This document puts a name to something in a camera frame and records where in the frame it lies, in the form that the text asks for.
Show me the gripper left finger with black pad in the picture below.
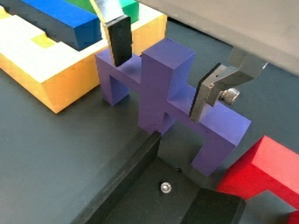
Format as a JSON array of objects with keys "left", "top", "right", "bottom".
[{"left": 89, "top": 0, "right": 132, "bottom": 67}]

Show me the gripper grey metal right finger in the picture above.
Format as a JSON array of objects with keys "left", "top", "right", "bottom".
[{"left": 189, "top": 48, "right": 266, "bottom": 123}]

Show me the purple bridge-shaped block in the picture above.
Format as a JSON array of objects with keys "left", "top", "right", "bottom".
[{"left": 96, "top": 38, "right": 250, "bottom": 176}]

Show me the yellow slotted board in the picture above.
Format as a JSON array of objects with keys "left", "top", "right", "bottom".
[{"left": 0, "top": 3, "right": 168, "bottom": 115}]

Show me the green long block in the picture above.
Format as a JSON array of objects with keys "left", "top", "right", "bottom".
[{"left": 66, "top": 0, "right": 138, "bottom": 23}]

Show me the blue long block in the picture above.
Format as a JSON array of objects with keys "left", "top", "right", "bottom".
[{"left": 0, "top": 0, "right": 101, "bottom": 51}]

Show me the red bridge-shaped block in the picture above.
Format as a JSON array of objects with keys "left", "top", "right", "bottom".
[{"left": 216, "top": 136, "right": 299, "bottom": 224}]

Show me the black metal bracket holder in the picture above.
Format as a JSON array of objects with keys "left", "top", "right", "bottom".
[{"left": 69, "top": 130, "right": 248, "bottom": 224}]

